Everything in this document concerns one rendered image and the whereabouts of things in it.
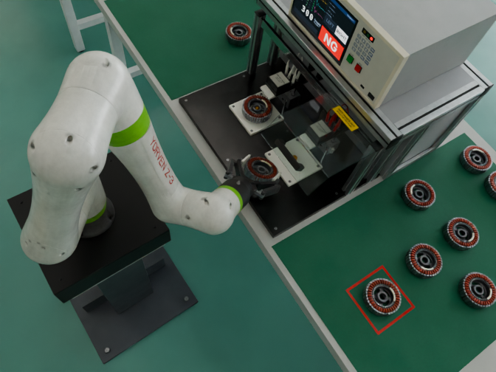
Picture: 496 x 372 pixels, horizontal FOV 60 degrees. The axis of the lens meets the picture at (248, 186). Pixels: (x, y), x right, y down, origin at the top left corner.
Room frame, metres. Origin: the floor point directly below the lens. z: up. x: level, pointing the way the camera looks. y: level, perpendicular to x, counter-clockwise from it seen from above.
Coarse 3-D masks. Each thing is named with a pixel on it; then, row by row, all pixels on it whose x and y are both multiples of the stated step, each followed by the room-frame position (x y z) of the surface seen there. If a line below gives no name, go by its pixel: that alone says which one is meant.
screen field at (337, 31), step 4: (328, 16) 1.05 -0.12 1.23; (324, 20) 1.06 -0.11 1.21; (328, 20) 1.05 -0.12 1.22; (332, 20) 1.04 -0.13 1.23; (328, 24) 1.05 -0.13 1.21; (332, 24) 1.04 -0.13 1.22; (336, 24) 1.03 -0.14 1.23; (332, 28) 1.03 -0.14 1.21; (336, 28) 1.02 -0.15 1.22; (336, 32) 1.02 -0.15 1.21; (340, 32) 1.01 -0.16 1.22; (344, 32) 1.00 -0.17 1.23; (340, 36) 1.01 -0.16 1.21; (344, 36) 1.00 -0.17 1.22; (344, 40) 0.99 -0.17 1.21
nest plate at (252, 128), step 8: (264, 96) 1.10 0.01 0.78; (232, 104) 1.03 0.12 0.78; (240, 104) 1.04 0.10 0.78; (232, 112) 1.00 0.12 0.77; (240, 112) 1.00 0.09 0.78; (272, 112) 1.03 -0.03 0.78; (240, 120) 0.97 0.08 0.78; (248, 120) 0.97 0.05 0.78; (272, 120) 1.00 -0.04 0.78; (248, 128) 0.94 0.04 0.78; (256, 128) 0.94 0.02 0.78; (264, 128) 0.96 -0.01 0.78
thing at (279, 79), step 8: (280, 72) 1.11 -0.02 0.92; (288, 72) 1.14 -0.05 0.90; (296, 72) 1.15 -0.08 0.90; (272, 80) 1.06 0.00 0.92; (280, 80) 1.07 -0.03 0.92; (288, 80) 1.08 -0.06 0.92; (296, 80) 1.10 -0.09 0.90; (304, 80) 1.12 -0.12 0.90; (264, 88) 1.05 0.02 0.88; (272, 88) 1.05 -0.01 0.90; (280, 88) 1.04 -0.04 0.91; (288, 88) 1.06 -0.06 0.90; (296, 88) 1.10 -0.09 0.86; (272, 96) 1.03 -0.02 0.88
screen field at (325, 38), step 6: (324, 30) 1.05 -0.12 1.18; (318, 36) 1.06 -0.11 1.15; (324, 36) 1.05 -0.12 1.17; (330, 36) 1.03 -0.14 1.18; (324, 42) 1.04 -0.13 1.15; (330, 42) 1.03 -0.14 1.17; (336, 42) 1.01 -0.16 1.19; (330, 48) 1.02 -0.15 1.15; (336, 48) 1.01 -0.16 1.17; (342, 48) 0.99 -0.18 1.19; (336, 54) 1.00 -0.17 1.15
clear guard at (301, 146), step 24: (336, 96) 0.92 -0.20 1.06; (288, 120) 0.79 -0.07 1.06; (312, 120) 0.81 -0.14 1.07; (336, 120) 0.83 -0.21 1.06; (288, 144) 0.72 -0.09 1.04; (312, 144) 0.73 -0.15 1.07; (336, 144) 0.74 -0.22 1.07; (360, 144) 0.76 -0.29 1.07; (288, 168) 0.66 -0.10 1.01; (312, 168) 0.66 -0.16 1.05; (336, 168) 0.66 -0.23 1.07
